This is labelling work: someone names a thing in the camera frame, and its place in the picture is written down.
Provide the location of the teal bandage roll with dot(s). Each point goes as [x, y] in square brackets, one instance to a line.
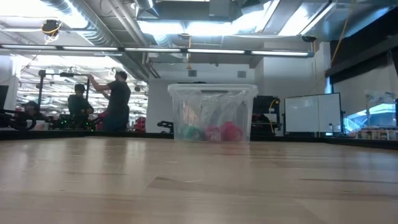
[191, 132]

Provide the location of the pink bandage roll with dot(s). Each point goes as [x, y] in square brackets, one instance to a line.
[212, 133]

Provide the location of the clear plastic storage box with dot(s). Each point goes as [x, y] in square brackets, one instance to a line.
[214, 102]

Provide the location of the black chair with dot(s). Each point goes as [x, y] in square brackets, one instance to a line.
[164, 124]

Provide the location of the black equipment cabinet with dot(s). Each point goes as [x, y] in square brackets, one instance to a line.
[264, 105]

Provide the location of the whiteboard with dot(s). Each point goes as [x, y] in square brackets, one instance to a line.
[311, 112]

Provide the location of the white plastic bin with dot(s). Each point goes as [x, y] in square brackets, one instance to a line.
[40, 125]

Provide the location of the row of snack boxes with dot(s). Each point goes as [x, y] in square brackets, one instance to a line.
[376, 134]

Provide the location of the large black panel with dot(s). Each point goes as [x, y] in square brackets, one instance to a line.
[367, 46]

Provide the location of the black monitor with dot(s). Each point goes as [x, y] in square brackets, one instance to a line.
[3, 96]

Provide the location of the grey wall vent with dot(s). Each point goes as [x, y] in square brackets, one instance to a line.
[241, 74]
[192, 73]

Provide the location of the black gantry frame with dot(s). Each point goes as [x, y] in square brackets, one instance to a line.
[88, 93]

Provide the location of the silver ventilation duct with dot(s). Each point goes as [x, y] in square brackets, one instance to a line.
[102, 31]

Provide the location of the black dome security camera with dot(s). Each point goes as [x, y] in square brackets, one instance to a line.
[308, 39]

